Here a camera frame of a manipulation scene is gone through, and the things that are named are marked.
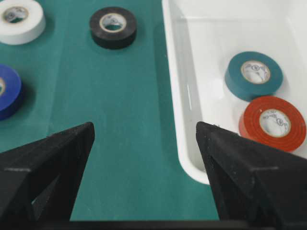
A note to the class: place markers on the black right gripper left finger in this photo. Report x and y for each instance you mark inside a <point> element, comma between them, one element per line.
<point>39,181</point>

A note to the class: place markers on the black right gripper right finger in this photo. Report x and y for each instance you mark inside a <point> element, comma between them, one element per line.
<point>250,180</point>

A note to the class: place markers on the red tape roll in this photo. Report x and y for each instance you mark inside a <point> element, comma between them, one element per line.
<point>275,122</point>

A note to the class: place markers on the teal green tape roll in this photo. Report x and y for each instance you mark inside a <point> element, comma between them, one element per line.
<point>252,74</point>

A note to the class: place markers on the blue tape roll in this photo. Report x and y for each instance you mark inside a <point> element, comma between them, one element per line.
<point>11,91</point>

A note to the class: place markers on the white plastic case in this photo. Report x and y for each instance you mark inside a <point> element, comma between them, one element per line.
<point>201,38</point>

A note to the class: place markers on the white tape roll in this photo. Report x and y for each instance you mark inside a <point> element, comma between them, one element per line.
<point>21,21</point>

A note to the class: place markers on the black tape roll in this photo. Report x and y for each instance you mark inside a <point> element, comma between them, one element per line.
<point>113,27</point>

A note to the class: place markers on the green table cloth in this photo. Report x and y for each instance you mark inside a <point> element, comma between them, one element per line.
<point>133,171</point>

